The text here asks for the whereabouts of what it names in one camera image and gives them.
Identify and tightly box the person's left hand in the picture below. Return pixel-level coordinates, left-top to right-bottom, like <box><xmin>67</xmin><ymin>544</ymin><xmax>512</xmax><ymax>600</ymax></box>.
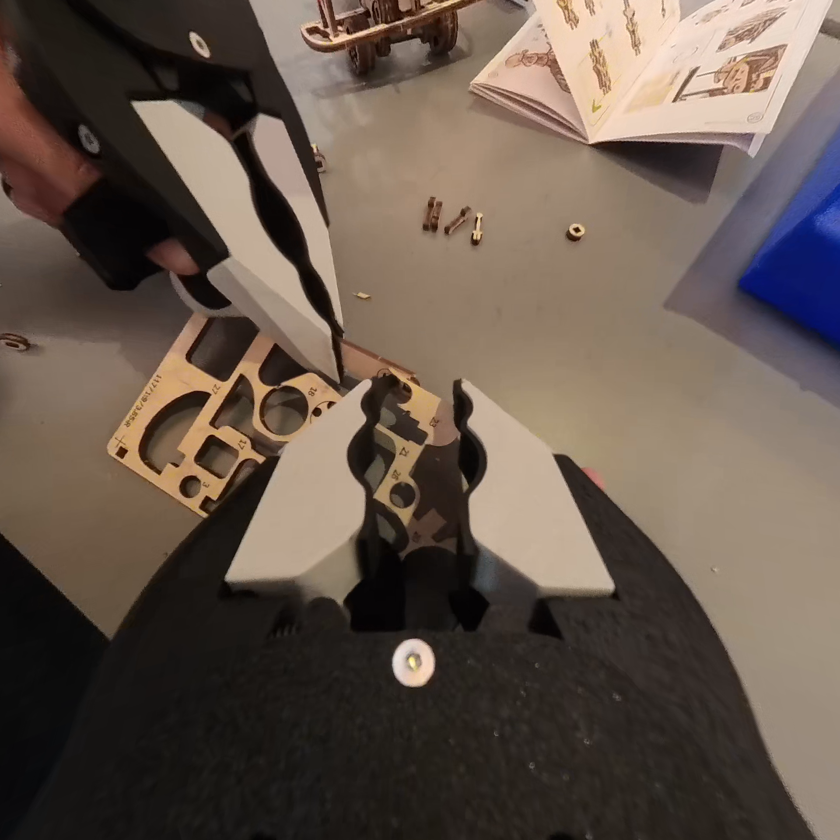
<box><xmin>0</xmin><ymin>58</ymin><xmax>199</xmax><ymax>277</ymax></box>

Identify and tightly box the wooden parts sheet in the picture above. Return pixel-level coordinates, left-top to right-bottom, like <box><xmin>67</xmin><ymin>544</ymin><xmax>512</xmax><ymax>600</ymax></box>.
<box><xmin>106</xmin><ymin>312</ymin><xmax>463</xmax><ymax>572</ymax></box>

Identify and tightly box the blue plastic bin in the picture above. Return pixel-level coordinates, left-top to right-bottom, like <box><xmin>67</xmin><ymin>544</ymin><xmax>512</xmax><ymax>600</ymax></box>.
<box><xmin>737</xmin><ymin>154</ymin><xmax>840</xmax><ymax>350</ymax></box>

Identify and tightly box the instruction booklet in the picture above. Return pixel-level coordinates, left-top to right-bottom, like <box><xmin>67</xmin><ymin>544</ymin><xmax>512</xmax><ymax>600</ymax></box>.
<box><xmin>469</xmin><ymin>0</ymin><xmax>836</xmax><ymax>158</ymax></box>

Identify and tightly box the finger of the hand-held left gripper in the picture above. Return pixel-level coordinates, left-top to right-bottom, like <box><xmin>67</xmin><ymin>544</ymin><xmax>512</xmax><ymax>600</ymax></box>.
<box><xmin>130</xmin><ymin>100</ymin><xmax>345</xmax><ymax>386</ymax></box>
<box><xmin>245</xmin><ymin>113</ymin><xmax>345</xmax><ymax>329</ymax></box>

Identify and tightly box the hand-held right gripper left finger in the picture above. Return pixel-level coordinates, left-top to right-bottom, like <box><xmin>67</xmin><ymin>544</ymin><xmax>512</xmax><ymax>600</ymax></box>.
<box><xmin>225</xmin><ymin>377</ymin><xmax>388</xmax><ymax>605</ymax></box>

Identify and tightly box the wooden model vehicle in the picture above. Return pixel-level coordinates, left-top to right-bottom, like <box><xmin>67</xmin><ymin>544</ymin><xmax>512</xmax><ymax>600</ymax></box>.
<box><xmin>300</xmin><ymin>0</ymin><xmax>488</xmax><ymax>77</ymax></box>

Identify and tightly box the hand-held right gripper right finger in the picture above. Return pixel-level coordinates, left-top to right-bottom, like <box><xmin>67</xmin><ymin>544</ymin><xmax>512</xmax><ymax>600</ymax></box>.
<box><xmin>451</xmin><ymin>378</ymin><xmax>617</xmax><ymax>601</ymax></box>

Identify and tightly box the grey desk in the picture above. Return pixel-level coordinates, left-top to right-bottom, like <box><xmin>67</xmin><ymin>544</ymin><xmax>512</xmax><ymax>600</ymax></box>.
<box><xmin>0</xmin><ymin>0</ymin><xmax>840</xmax><ymax>782</ymax></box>

